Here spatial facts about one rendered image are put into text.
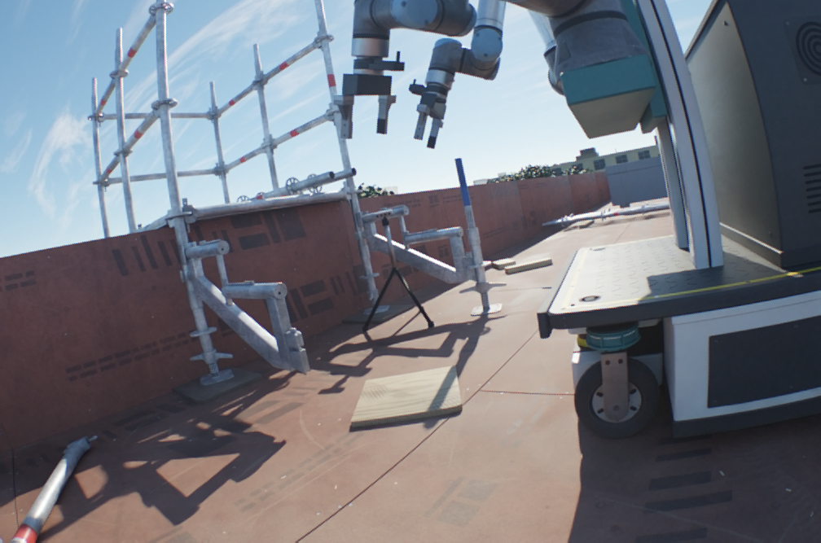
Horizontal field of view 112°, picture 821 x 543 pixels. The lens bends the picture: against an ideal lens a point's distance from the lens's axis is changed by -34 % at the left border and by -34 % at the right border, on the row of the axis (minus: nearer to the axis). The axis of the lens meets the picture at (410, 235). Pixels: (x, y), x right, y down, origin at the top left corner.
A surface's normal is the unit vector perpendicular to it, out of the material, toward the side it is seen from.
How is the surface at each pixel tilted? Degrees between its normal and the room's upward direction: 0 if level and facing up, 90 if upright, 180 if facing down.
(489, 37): 95
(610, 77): 90
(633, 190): 90
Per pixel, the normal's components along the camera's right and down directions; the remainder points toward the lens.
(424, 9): 0.57, 0.35
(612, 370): -0.46, 0.13
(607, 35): -0.30, -0.25
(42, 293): 0.79, -0.13
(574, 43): -0.81, -0.16
